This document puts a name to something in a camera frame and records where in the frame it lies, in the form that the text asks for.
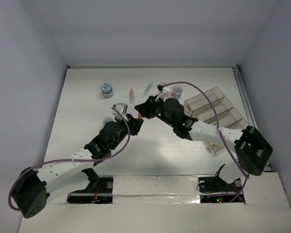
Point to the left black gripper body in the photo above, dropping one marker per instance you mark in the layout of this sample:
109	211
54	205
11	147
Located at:
131	122

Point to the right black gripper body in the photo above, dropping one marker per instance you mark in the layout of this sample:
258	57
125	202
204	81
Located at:
156	108

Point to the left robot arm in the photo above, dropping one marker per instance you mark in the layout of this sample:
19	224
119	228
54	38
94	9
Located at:
36	185

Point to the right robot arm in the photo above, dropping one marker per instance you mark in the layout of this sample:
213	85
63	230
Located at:
193	129

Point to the clear jar blue contents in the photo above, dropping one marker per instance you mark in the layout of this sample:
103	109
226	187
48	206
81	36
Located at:
107	120

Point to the green highlighter on table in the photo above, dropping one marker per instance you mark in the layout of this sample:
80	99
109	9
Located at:
148	88

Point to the clear jar purple contents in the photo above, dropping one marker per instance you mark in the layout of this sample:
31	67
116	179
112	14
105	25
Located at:
177	92

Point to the blue lidded paint jar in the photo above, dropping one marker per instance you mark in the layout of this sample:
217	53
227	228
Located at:
107	89

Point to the silver foil strip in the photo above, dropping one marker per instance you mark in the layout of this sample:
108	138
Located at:
170	189

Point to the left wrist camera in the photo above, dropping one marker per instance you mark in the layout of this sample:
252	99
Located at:
120	107

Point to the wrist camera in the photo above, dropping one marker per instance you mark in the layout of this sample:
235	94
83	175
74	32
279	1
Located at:
164	91
120	107

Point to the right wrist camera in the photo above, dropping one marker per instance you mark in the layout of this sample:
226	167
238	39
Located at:
164	91

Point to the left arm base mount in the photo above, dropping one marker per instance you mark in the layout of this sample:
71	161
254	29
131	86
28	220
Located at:
99	190

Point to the aluminium rail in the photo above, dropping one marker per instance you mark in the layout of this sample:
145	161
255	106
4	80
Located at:
249	114

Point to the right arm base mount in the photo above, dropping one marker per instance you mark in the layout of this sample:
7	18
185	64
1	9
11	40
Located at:
213	189

